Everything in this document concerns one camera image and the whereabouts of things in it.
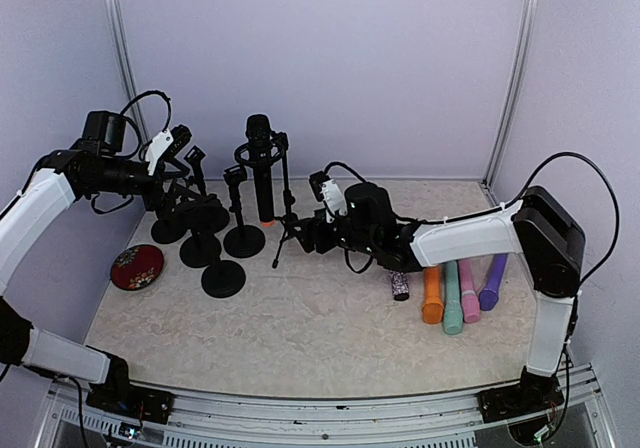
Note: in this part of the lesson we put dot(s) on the glitter mic round stand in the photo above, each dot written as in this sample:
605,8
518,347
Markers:
223,278

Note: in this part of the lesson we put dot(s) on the black microphone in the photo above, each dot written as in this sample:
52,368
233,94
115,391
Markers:
258,133

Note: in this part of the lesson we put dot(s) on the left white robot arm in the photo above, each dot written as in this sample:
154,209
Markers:
95,164

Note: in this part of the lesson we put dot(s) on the purple mic round stand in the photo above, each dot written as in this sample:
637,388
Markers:
200,178

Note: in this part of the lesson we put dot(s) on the teal microphone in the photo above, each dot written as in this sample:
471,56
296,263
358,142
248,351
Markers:
453,314

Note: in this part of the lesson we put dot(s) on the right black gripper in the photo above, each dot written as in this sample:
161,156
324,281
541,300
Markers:
316,226

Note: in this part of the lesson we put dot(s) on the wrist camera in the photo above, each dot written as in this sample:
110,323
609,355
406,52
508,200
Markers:
165,145
327,191

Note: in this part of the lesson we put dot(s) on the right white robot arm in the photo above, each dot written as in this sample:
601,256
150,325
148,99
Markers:
360,219

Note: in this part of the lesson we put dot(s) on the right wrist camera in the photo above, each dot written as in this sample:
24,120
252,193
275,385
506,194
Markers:
327,191

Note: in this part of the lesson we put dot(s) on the pink mic round stand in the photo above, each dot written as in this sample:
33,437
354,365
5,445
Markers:
169,230

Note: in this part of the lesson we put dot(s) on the orange microphone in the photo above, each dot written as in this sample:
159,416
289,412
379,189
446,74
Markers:
433,306

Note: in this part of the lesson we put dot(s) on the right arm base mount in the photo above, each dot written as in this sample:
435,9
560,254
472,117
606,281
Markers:
514,401

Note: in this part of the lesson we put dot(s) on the teal mic round stand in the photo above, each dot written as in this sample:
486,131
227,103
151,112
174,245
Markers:
200,250

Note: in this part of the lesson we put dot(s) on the orange mic round stand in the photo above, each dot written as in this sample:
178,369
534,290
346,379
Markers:
243,241

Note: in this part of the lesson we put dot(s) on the glitter silver microphone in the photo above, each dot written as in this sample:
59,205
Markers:
399,286

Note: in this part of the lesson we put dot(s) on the black tripod mic stand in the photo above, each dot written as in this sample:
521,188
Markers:
279,150

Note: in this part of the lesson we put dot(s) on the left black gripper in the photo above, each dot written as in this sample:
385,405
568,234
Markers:
163,205

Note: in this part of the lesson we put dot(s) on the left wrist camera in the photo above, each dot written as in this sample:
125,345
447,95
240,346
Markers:
165,145

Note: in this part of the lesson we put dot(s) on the red embroidered round cushion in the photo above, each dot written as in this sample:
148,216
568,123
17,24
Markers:
137,267

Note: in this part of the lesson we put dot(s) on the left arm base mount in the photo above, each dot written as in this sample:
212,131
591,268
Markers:
142,403

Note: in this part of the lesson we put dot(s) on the purple microphone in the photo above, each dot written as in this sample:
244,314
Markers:
490,294

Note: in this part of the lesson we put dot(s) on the aluminium front rail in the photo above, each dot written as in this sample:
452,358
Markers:
445,419

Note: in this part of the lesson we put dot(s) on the pink microphone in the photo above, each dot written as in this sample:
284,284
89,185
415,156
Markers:
468,296

